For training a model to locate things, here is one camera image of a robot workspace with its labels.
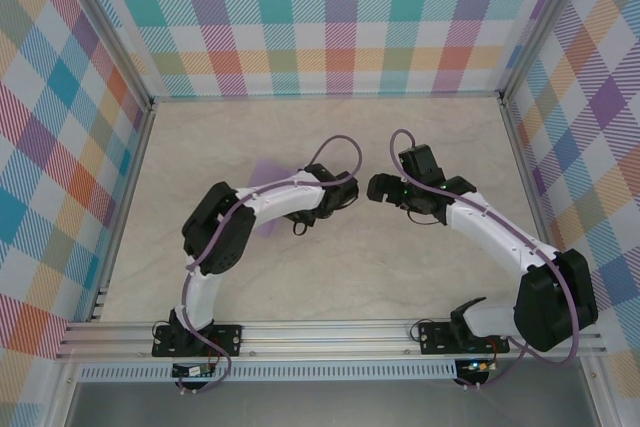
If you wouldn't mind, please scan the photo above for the right gripper thin black cable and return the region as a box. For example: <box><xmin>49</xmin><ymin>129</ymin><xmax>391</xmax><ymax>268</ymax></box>
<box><xmin>405</xmin><ymin>204</ymin><xmax>441</xmax><ymax>224</ymax></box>

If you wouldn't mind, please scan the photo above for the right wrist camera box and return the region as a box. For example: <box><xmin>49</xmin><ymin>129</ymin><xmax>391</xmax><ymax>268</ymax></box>
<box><xmin>398</xmin><ymin>143</ymin><xmax>445</xmax><ymax>187</ymax></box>

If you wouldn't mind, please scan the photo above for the thin black wire loop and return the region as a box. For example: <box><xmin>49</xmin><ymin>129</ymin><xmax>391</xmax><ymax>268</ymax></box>
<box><xmin>409</xmin><ymin>317</ymin><xmax>451</xmax><ymax>344</ymax></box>

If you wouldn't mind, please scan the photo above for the aluminium frame bar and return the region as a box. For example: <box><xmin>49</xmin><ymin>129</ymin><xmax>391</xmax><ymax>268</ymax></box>
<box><xmin>88</xmin><ymin>99</ymin><xmax>157</xmax><ymax>324</ymax></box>
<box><xmin>149</xmin><ymin>90</ymin><xmax>504</xmax><ymax>101</ymax></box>
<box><xmin>499</xmin><ymin>96</ymin><xmax>576</xmax><ymax>317</ymax></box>

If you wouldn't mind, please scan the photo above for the aluminium frame post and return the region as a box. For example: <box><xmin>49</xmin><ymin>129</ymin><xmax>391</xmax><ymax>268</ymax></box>
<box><xmin>498</xmin><ymin>0</ymin><xmax>600</xmax><ymax>106</ymax></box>
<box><xmin>58</xmin><ymin>0</ymin><xmax>155</xmax><ymax>111</ymax></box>

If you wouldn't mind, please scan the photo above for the grey metal base panel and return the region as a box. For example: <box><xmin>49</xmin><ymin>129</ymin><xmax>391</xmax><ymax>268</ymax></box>
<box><xmin>64</xmin><ymin>379</ymin><xmax>601</xmax><ymax>427</ymax></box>

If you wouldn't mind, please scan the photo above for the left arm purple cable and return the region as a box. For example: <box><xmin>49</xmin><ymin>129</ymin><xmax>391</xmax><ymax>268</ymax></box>
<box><xmin>177</xmin><ymin>134</ymin><xmax>363</xmax><ymax>395</ymax></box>

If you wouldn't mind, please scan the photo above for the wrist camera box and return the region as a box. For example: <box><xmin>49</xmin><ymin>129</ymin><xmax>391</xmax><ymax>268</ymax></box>
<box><xmin>398</xmin><ymin>143</ymin><xmax>445</xmax><ymax>187</ymax></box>
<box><xmin>303</xmin><ymin>162</ymin><xmax>352</xmax><ymax>186</ymax></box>

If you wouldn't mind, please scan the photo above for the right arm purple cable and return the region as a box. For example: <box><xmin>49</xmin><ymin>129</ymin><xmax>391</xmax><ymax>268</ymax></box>
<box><xmin>389</xmin><ymin>128</ymin><xmax>586</xmax><ymax>391</ymax></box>

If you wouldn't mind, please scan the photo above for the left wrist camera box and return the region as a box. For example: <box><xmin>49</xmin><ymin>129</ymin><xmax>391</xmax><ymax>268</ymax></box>
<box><xmin>303</xmin><ymin>162</ymin><xmax>352</xmax><ymax>186</ymax></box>

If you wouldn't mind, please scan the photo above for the long aluminium mounting rail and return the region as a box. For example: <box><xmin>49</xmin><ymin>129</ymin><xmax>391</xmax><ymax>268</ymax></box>
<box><xmin>54</xmin><ymin>315</ymin><xmax>609</xmax><ymax>363</ymax></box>

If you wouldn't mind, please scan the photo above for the perforated grey cable duct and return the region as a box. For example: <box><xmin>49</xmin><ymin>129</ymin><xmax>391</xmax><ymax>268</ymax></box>
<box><xmin>74</xmin><ymin>359</ymin><xmax>459</xmax><ymax>382</ymax></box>

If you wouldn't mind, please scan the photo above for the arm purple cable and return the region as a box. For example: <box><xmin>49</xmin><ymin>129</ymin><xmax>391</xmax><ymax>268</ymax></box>
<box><xmin>389</xmin><ymin>128</ymin><xmax>586</xmax><ymax>391</ymax></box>
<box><xmin>177</xmin><ymin>134</ymin><xmax>363</xmax><ymax>395</ymax></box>

